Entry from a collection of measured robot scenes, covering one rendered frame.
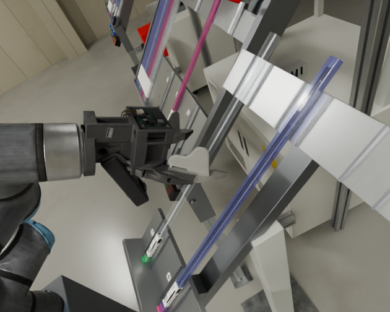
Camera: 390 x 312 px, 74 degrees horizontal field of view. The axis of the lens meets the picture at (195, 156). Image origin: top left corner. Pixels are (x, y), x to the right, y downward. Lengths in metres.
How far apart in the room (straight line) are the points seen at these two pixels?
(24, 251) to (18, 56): 4.05
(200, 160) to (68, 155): 0.17
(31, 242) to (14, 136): 0.52
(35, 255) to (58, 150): 0.53
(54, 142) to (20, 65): 4.40
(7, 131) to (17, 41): 4.32
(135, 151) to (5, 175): 0.15
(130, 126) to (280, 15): 0.36
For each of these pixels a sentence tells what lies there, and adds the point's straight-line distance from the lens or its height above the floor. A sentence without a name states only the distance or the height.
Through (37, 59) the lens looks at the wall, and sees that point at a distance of 4.72.
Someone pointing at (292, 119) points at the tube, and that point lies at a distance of 0.35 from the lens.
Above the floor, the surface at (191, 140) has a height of 0.80.
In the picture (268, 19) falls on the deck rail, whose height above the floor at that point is 1.03.
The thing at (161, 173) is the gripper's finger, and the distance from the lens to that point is 0.37.
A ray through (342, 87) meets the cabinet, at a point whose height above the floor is 0.62.
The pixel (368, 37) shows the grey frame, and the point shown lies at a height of 0.91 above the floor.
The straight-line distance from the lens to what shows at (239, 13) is 0.63.
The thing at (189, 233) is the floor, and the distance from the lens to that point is 1.46.
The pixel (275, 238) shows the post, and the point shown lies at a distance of 0.49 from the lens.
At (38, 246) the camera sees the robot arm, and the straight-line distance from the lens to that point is 0.84.
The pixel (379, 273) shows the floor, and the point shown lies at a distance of 1.35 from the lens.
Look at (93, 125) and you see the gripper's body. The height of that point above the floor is 1.08.
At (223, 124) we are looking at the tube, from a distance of 0.43.
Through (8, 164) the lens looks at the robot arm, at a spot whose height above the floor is 1.10.
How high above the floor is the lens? 1.25
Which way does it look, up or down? 45 degrees down
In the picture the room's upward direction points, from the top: 25 degrees counter-clockwise
